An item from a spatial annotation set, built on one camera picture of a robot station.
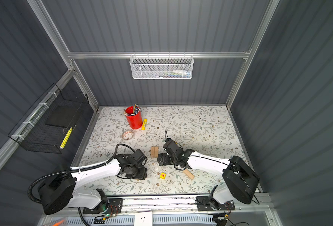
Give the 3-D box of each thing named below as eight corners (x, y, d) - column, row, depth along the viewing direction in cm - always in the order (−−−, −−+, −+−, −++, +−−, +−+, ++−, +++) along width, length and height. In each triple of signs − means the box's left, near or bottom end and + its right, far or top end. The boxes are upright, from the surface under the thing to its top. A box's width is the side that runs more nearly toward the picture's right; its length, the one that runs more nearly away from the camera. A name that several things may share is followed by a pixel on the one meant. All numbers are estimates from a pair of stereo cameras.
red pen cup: (128, 129, 108) (123, 116, 96) (131, 119, 114) (126, 106, 103) (141, 129, 108) (138, 116, 96) (143, 119, 114) (140, 106, 103)
